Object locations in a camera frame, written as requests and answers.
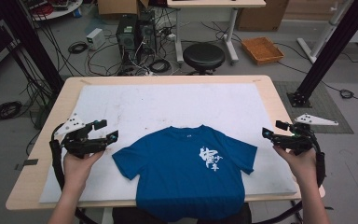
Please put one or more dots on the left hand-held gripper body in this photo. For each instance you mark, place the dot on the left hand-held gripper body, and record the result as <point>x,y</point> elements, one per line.
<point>80,141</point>

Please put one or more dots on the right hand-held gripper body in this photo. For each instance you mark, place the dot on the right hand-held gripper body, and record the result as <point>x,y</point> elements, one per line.
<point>298,140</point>

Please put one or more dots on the blue t-shirt with white print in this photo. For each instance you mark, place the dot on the blue t-shirt with white print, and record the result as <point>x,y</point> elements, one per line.
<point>174,174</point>

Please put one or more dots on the person's right hand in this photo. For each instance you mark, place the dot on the person's right hand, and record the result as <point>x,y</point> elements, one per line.
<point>304,168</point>

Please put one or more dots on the person's left hand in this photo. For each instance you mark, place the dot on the person's left hand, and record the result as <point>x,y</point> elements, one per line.
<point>76,171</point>

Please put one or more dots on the grey floor mat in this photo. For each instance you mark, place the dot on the grey floor mat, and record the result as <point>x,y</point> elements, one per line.
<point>323,105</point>

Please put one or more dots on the grey tape strip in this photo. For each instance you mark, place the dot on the grey tape strip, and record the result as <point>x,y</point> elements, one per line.
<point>30,162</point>

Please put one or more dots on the orange woven basket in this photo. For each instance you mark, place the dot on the orange woven basket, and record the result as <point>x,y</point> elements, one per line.
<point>262,50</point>

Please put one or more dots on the person's dark trousers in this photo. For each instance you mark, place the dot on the person's dark trousers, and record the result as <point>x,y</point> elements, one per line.
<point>122,216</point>

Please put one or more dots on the white power supply box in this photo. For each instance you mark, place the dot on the white power supply box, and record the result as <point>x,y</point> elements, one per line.
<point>95,38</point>

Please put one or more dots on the black computer tower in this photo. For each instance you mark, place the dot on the black computer tower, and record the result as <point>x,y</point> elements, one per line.
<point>147,31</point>
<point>126,37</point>

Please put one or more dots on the white metal stand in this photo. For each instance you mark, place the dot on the white metal stand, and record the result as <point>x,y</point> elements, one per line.
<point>323,34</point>

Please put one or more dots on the black round stool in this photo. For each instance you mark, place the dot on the black round stool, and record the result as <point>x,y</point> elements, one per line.
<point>203,56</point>

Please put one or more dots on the large cardboard box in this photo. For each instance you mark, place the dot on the large cardboard box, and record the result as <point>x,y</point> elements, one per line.
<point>261,15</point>

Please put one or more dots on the round white table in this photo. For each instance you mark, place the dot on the round white table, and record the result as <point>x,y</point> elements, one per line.
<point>62,11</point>

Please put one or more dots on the small cardboard box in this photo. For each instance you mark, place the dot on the small cardboard box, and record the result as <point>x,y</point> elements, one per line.
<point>118,6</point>

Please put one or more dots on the white desk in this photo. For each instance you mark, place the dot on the white desk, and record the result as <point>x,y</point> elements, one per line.
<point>214,3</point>

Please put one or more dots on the black metal frame post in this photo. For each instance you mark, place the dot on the black metal frame post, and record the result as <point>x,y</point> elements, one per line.
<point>332,49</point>
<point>34,46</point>

